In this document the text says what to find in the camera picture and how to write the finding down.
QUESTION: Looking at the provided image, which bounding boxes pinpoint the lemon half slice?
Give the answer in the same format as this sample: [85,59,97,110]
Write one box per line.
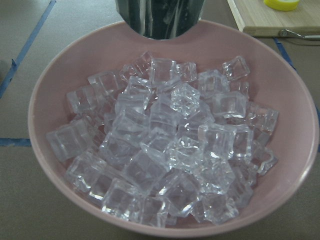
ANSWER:
[263,0,300,12]

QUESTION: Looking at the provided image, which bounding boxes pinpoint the wooden cutting board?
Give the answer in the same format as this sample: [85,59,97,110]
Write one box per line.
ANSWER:
[228,0,320,41]

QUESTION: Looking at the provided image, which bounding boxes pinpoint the pink bowl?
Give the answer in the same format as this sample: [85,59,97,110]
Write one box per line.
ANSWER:
[28,20,320,239]

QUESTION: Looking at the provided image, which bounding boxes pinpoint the pile of clear ice cubes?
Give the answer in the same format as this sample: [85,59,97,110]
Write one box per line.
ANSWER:
[46,51,279,228]

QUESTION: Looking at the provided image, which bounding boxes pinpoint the metal ice scoop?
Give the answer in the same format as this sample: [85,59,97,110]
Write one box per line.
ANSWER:
[115,0,205,40]

